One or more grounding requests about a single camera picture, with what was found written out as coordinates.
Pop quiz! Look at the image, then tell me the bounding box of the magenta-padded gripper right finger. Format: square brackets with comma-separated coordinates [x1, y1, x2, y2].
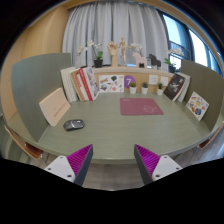
[134, 144, 183, 186]

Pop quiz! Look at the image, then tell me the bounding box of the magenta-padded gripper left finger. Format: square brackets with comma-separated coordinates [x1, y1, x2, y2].
[43, 144, 94, 187]

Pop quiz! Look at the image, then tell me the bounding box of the dark grey computer mouse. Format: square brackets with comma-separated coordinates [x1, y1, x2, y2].
[63, 119, 86, 132]

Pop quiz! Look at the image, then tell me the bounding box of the maroon mouse pad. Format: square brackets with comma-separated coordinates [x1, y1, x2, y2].
[119, 97, 165, 117]

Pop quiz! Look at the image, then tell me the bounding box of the wooden chair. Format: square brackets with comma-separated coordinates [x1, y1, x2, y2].
[198, 121, 224, 150]
[3, 124, 44, 160]

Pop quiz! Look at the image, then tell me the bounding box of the beige book with red lettering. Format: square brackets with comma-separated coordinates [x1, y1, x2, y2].
[38, 87, 72, 127]

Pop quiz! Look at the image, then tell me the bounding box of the white book with colourful drawings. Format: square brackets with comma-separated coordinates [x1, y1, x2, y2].
[185, 91, 210, 121]

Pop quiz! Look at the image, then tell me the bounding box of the small plant in white pot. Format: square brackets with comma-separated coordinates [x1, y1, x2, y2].
[156, 82, 165, 97]
[128, 81, 138, 95]
[141, 81, 149, 95]

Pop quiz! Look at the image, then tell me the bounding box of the black cover book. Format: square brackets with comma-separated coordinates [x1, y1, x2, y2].
[163, 73, 186, 101]

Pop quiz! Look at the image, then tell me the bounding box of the thick white book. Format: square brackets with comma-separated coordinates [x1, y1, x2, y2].
[60, 67, 76, 103]

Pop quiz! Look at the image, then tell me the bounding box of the red spine book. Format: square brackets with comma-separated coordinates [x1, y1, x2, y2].
[78, 67, 94, 102]

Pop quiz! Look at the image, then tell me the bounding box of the white book behind black book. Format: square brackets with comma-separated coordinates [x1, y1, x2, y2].
[173, 72, 191, 103]

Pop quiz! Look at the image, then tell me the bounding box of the purple round sign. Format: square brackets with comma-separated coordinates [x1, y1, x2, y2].
[123, 75, 137, 89]

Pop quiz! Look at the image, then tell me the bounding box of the green desk partition panel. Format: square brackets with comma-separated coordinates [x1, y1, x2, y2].
[179, 59, 224, 132]
[11, 52, 73, 143]

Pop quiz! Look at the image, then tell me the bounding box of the white card with stickers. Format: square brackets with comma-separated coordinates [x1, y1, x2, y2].
[98, 74, 125, 94]

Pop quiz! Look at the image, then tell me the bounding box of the wooden desk shelf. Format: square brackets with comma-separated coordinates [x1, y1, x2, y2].
[71, 65, 183, 94]

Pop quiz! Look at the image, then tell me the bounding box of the white orchid in dark pot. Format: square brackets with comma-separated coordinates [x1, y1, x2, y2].
[164, 47, 185, 74]

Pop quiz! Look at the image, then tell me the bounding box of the black wooden horse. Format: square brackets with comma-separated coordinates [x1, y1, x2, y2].
[147, 53, 162, 70]

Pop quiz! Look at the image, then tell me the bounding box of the pale pink wooden horse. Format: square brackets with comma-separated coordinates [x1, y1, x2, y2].
[132, 51, 148, 69]

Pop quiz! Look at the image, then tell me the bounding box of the white orchid in black pot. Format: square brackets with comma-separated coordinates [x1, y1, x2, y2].
[77, 39, 105, 69]

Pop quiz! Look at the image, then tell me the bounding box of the white orchid behind horse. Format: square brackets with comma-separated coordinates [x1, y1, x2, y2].
[129, 42, 144, 58]

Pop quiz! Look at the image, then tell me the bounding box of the wooden artist mannequin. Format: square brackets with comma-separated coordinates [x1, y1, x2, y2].
[118, 37, 132, 66]

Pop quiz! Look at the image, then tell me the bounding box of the dark framed window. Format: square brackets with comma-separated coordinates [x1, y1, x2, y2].
[156, 9, 223, 76]

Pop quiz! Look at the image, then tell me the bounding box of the grey curtain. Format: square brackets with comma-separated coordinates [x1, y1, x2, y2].
[62, 0, 169, 69]

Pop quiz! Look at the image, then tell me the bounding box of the white wall socket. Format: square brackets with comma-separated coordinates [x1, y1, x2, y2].
[148, 74, 159, 85]
[160, 76, 170, 87]

